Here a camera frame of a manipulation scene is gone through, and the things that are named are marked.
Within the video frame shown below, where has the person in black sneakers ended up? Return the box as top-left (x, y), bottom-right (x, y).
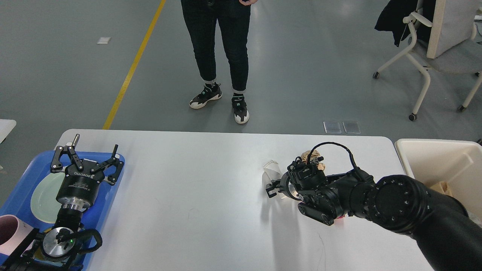
top-left (181, 0), bottom-right (260, 124)

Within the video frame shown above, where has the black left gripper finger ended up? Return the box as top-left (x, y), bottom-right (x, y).
top-left (50, 135), bottom-right (84, 174)
top-left (90, 145), bottom-right (124, 187)

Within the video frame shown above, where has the beige plastic bin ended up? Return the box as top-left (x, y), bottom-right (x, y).
top-left (395, 139), bottom-right (482, 226)

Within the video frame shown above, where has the white office chair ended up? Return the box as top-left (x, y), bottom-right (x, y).
top-left (373, 0), bottom-right (482, 121)

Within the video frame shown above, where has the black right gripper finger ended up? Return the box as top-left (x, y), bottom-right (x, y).
top-left (265, 180), bottom-right (281, 198)

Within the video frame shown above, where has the white paper cup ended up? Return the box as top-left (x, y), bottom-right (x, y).
top-left (262, 160), bottom-right (282, 189)

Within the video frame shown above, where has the crumpled brown paper ball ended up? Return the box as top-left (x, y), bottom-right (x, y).
top-left (300, 150), bottom-right (326, 171)

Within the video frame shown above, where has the white side table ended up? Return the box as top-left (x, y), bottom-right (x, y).
top-left (0, 119), bottom-right (17, 143)

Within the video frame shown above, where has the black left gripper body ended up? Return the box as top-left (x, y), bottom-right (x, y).
top-left (56, 167), bottom-right (105, 210)

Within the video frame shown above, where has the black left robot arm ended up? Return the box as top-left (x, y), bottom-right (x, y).
top-left (1, 134), bottom-right (125, 271)

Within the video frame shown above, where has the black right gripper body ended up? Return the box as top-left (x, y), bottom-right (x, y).
top-left (279, 172), bottom-right (301, 201)

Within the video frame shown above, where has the blue plastic tray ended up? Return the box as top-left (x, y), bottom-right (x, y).
top-left (0, 150), bottom-right (125, 271)

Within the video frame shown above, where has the brown paper bag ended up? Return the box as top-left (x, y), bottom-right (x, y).
top-left (430, 181), bottom-right (453, 197)

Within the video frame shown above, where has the green plate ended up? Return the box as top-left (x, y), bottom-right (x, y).
top-left (30, 172), bottom-right (65, 224)

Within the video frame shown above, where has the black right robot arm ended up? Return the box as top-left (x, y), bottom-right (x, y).
top-left (265, 146), bottom-right (482, 271)

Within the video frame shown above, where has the pink mug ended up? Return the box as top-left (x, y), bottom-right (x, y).
top-left (0, 215), bottom-right (33, 255)

